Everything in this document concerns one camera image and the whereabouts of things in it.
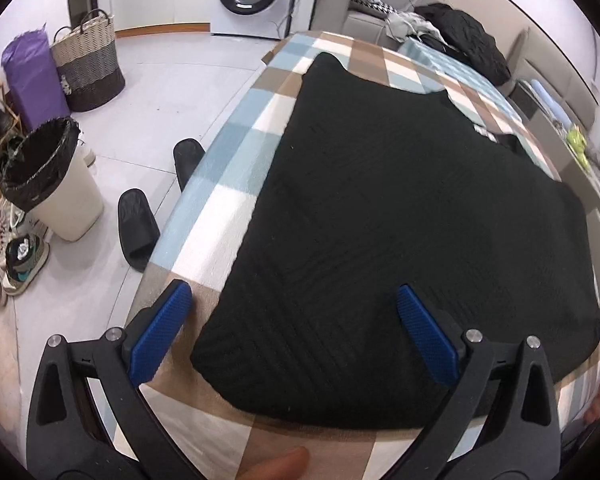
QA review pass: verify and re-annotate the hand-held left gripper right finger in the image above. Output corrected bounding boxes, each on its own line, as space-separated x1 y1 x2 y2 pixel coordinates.
396 284 562 480

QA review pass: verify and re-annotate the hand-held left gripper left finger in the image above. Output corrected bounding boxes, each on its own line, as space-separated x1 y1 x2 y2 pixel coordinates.
26 280 193 480

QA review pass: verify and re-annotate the black knit sweater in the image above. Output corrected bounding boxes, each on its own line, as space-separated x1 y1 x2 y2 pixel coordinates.
190 52 600 431

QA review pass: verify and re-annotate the person's right hand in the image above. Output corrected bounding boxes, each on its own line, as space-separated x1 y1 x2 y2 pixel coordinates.
582 382 600 426

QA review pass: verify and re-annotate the person's left hand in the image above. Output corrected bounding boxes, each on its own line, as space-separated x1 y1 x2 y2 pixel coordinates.
242 446 311 480

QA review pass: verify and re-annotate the black slipper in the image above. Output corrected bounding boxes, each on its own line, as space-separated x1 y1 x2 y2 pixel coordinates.
172 138 206 193
117 188 161 272

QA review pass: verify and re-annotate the checked tablecloth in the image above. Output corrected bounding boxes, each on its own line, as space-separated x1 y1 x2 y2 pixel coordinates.
115 30 600 480

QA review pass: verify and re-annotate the grey green sneaker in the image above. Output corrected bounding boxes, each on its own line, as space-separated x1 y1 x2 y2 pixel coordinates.
0 197 51 296

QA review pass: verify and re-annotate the white trash bin black liner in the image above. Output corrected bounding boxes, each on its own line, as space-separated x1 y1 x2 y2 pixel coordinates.
0 116 105 242

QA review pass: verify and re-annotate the green toy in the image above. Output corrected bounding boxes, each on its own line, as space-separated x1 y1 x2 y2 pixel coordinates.
565 127 591 168

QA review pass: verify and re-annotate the grey bedside cabinet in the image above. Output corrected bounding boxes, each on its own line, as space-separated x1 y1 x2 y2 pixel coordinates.
510 77 581 131

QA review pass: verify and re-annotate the teal checked small table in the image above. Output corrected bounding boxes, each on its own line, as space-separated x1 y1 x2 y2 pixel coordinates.
397 39 523 126

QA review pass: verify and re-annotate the beige bed headboard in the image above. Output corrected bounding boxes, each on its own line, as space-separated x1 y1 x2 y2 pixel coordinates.
522 25 600 126

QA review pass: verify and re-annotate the woven laundry basket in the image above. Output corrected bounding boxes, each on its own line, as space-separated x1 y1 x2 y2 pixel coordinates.
50 9 127 113

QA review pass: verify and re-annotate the purple bag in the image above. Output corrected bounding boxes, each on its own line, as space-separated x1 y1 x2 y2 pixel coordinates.
1 27 72 133

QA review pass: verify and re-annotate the black jacket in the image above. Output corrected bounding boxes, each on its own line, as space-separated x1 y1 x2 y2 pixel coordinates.
414 2 512 86

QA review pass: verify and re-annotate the white crumpled garment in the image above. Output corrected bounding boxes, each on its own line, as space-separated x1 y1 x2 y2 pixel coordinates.
385 7 433 41

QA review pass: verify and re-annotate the grey sofa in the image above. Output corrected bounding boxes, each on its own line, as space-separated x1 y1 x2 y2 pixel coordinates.
310 0 511 91

